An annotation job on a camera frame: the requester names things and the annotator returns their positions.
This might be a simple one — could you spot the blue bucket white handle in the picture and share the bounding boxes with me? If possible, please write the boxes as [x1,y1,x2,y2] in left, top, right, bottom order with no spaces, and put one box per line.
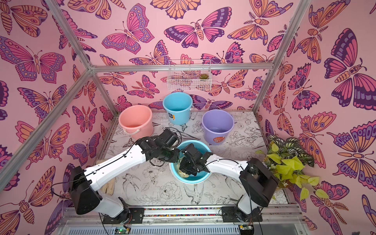
[169,140,212,185]

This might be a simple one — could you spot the yellow microfiber cloth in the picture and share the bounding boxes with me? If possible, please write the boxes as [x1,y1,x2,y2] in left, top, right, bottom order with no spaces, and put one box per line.
[177,157,191,178]

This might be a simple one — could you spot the pink plastic bucket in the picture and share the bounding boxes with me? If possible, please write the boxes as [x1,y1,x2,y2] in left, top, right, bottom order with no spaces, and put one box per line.
[118,105,154,140]

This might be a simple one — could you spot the purple plastic bucket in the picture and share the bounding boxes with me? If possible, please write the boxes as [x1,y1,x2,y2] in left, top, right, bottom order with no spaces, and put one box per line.
[202,109,235,146]

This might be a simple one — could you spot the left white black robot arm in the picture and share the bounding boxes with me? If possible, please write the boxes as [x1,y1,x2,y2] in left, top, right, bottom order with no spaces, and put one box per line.
[69,128,180,223]

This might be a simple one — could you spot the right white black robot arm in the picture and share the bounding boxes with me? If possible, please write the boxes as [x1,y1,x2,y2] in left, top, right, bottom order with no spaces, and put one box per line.
[179,144,280,222]

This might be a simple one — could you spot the beige worn cloth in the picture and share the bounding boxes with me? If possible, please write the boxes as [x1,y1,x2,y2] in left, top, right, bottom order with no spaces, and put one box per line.
[101,177,117,196]

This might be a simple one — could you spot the small green succulent plant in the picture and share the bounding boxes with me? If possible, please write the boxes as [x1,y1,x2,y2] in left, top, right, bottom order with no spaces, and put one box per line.
[199,74,210,80]

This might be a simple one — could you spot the green leafy potted plant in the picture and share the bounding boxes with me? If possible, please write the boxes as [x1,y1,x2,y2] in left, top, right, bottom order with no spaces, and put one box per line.
[257,135,320,201]

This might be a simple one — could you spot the white wire wall basket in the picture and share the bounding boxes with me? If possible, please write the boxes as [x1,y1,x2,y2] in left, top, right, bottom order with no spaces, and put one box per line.
[165,59,212,92]

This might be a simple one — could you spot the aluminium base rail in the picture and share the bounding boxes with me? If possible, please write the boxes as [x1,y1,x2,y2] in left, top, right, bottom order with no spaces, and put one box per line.
[55,204,310,235]

